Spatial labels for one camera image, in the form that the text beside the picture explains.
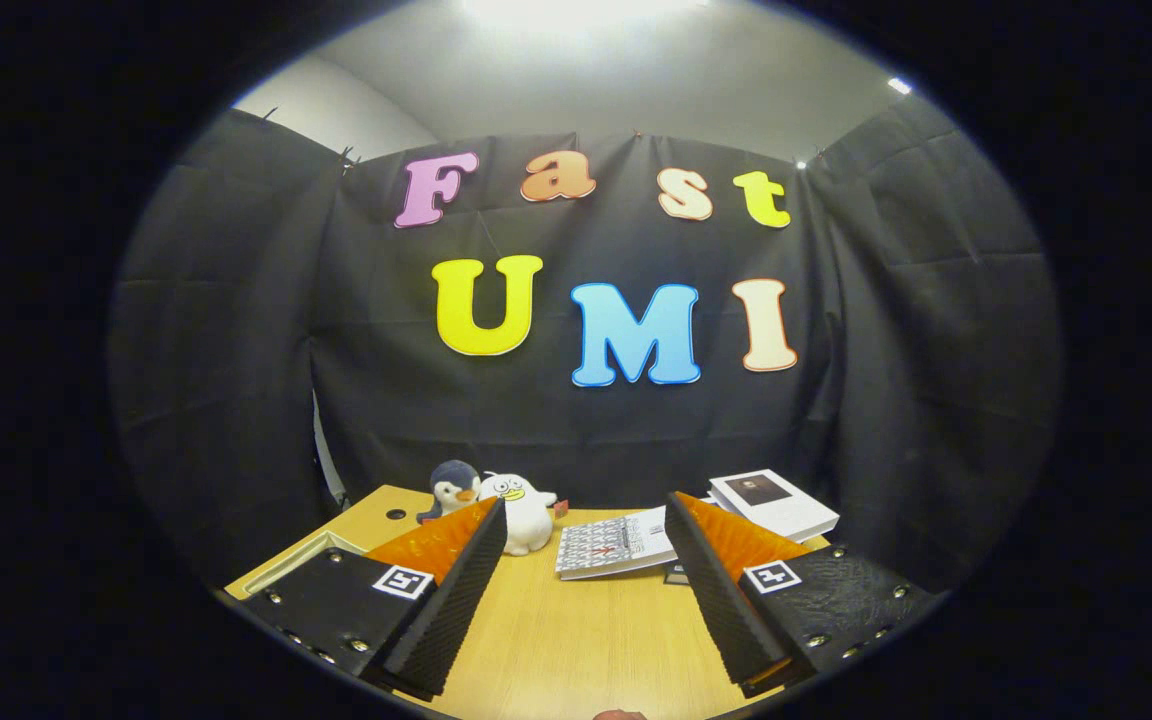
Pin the leaning patterned cover book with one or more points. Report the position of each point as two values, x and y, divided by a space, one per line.
611 545

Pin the white book dark picture cover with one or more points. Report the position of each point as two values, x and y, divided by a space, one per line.
776 500

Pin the white duck plush toy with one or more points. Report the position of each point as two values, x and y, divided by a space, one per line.
526 515

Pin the small ceiling spotlight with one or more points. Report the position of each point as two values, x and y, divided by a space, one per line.
899 86

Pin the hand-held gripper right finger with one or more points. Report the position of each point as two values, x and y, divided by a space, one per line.
716 600

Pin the grey penguin plush toy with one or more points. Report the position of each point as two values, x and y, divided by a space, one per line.
451 485

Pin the large ceiling light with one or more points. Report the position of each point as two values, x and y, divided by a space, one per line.
586 10

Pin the dark cover stacked book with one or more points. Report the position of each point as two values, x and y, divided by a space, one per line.
678 575

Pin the beige fabric storage box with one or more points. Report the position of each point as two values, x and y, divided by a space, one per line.
281 570

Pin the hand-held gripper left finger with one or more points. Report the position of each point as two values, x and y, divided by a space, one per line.
456 600

